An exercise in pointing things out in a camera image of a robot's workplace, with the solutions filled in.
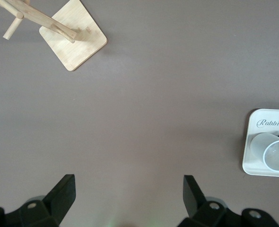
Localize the cream tray with rabbit print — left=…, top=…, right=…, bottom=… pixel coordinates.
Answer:
left=242, top=108, right=279, bottom=178

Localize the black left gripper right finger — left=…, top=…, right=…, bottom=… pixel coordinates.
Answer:
left=177, top=175, right=279, bottom=227

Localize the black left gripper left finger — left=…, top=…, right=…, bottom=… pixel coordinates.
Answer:
left=0, top=174, right=77, bottom=227

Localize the wooden cup hanging rack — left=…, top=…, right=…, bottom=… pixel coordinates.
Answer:
left=0, top=0, right=108, bottom=71

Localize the brown table cover mat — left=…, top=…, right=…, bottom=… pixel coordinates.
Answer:
left=0, top=0, right=279, bottom=227

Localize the white mug with black handle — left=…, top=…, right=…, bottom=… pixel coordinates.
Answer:
left=250, top=131, right=279, bottom=171

